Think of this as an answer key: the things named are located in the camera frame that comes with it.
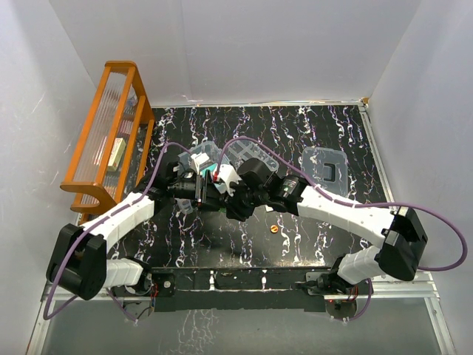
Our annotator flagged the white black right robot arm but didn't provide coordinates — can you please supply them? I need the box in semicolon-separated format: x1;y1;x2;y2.
214;158;428;294

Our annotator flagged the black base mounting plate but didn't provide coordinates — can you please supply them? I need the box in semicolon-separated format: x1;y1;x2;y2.
110;266;374;314

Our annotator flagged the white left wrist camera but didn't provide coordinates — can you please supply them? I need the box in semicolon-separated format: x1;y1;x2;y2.
190;152;213;174

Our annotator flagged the orange wooden rack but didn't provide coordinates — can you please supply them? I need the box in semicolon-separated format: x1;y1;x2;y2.
60;61;154;223

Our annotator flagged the teal bandage packet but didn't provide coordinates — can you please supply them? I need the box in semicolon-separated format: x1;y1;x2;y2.
203;163;219;182

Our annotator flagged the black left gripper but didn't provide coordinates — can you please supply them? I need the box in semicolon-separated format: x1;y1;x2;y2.
168;171;226;212

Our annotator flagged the clear medicine kit box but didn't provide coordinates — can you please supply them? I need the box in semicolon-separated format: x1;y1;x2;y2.
176;141;222;214

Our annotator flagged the clear divided organizer tray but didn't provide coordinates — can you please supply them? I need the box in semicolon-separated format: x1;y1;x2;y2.
222;139;279;172

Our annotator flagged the clear box lid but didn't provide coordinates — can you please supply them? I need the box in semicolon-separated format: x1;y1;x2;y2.
301;146;349;197

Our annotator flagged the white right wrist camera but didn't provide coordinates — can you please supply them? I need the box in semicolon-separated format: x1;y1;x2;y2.
214;164;241;196

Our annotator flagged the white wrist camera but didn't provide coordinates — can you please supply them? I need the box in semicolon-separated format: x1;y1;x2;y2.
190;152;213;174
214;164;241;196

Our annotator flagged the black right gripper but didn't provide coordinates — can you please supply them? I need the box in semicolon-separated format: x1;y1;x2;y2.
221;178;268;220

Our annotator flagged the cream box on rack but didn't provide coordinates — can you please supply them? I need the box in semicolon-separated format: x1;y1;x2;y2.
107;138;126;172

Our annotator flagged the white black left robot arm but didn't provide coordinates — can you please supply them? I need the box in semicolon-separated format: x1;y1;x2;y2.
46;163;241;300

